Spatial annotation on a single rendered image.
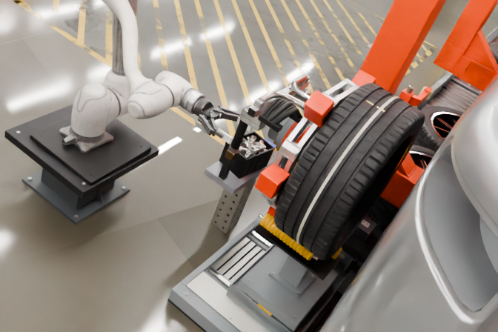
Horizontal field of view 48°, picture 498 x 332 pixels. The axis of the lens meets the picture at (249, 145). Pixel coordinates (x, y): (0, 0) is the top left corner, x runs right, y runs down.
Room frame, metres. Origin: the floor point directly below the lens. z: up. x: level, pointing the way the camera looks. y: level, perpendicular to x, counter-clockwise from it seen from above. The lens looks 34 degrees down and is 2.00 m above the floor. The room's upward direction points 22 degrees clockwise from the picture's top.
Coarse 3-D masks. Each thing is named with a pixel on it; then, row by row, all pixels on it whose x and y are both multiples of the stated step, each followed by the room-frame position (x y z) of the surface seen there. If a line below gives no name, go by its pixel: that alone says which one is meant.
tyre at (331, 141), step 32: (352, 96) 1.72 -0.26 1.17; (384, 96) 1.79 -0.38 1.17; (352, 128) 1.59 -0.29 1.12; (384, 128) 1.62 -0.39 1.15; (416, 128) 1.81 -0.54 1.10; (320, 160) 1.51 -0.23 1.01; (352, 160) 1.51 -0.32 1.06; (384, 160) 1.52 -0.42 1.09; (288, 192) 1.49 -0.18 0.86; (352, 192) 1.45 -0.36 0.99; (288, 224) 1.49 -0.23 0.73; (320, 224) 1.43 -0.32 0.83; (320, 256) 1.47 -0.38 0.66
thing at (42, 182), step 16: (64, 112) 2.15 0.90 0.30; (16, 128) 1.91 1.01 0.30; (32, 128) 1.95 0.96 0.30; (128, 128) 2.22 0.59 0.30; (16, 144) 1.84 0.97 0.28; (32, 144) 1.85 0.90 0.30; (48, 160) 1.79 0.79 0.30; (144, 160) 2.05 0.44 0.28; (32, 176) 1.94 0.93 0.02; (48, 176) 1.92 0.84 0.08; (64, 176) 1.74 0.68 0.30; (112, 176) 1.85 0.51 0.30; (48, 192) 1.89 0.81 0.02; (64, 192) 1.88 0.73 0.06; (80, 192) 1.70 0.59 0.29; (96, 192) 1.96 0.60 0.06; (112, 192) 2.05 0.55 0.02; (64, 208) 1.83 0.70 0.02; (80, 208) 1.87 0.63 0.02; (96, 208) 1.90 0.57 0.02
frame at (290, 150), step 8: (344, 80) 1.91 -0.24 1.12; (336, 88) 1.83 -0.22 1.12; (344, 88) 1.90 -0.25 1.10; (352, 88) 1.87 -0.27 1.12; (328, 96) 1.74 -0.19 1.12; (344, 96) 1.79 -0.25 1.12; (336, 104) 1.73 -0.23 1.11; (304, 120) 1.66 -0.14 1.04; (296, 128) 1.63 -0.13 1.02; (304, 128) 1.67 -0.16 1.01; (312, 128) 1.64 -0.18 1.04; (288, 136) 1.61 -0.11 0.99; (296, 136) 1.63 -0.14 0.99; (304, 136) 1.61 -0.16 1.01; (312, 136) 1.64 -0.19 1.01; (288, 144) 1.59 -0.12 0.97; (296, 144) 1.60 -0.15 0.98; (304, 144) 1.59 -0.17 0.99; (280, 152) 1.58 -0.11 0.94; (288, 152) 1.57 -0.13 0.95; (296, 152) 1.57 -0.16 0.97; (280, 160) 1.58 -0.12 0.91; (288, 160) 1.57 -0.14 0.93; (296, 160) 1.59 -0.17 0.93; (288, 168) 1.56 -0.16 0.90; (280, 192) 1.58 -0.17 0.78; (272, 200) 1.57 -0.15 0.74
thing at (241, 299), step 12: (252, 264) 1.80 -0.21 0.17; (240, 276) 1.70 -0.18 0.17; (228, 288) 1.64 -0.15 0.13; (336, 288) 1.85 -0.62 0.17; (240, 300) 1.62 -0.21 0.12; (252, 300) 1.60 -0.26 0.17; (324, 300) 1.78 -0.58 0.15; (252, 312) 1.59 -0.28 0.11; (264, 312) 1.57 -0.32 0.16; (312, 312) 1.69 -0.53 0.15; (264, 324) 1.56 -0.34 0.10; (276, 324) 1.55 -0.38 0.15; (300, 324) 1.60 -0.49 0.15
